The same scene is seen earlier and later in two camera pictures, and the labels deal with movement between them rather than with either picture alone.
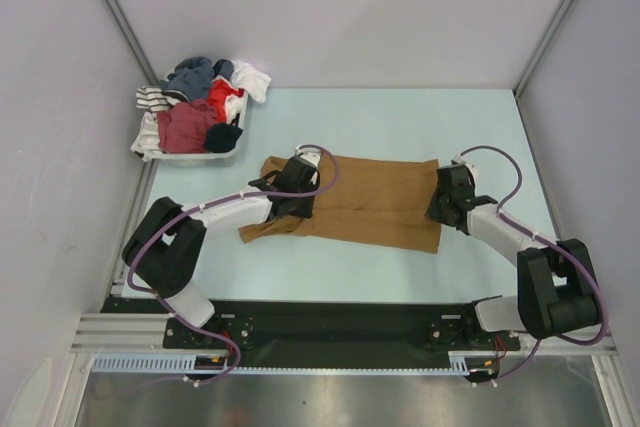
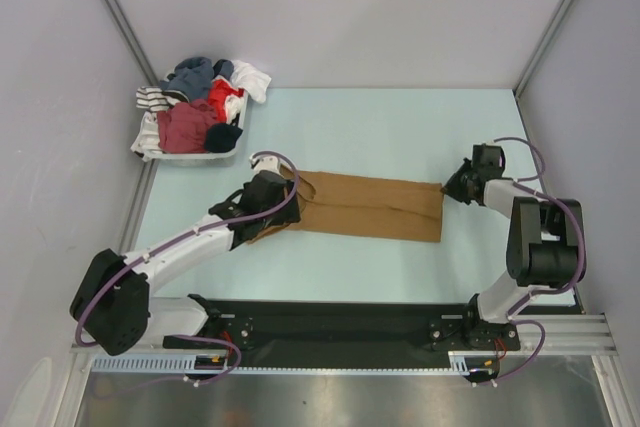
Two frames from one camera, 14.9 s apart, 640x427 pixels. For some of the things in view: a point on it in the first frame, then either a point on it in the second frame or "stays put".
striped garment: (154, 99) stays put
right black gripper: (432, 210) to (451, 186)
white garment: (254, 82) stays put
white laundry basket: (203, 158) stays put
